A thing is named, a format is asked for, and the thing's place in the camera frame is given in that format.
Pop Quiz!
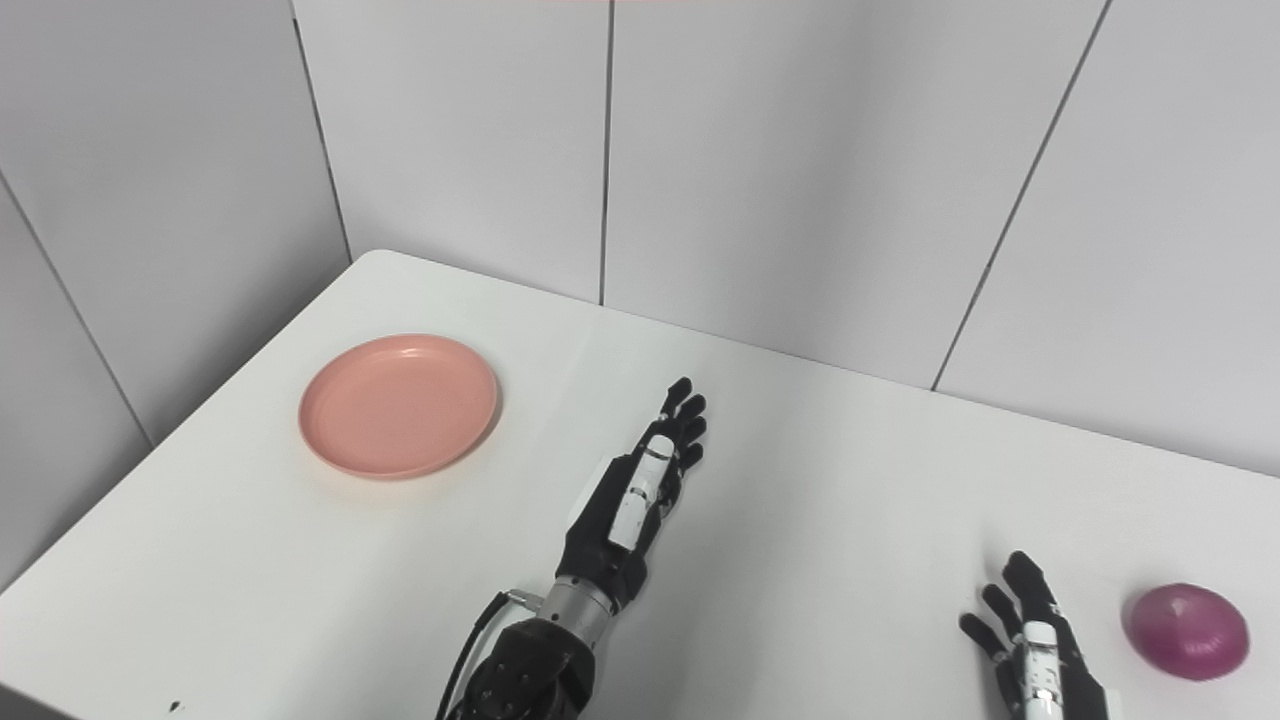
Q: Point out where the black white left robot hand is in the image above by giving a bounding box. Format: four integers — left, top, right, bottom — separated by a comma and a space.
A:
556, 377, 709, 613

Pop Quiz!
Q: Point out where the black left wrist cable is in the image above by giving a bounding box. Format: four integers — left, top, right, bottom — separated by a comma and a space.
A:
436, 590, 546, 720

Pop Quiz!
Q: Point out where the pink round plate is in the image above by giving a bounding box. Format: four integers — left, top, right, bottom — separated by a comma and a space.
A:
298, 334, 501, 481

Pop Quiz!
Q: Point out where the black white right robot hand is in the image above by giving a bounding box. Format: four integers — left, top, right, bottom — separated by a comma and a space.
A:
959, 550, 1111, 720

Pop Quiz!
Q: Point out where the purple red onion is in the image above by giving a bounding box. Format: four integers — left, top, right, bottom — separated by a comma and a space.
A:
1122, 583, 1251, 682

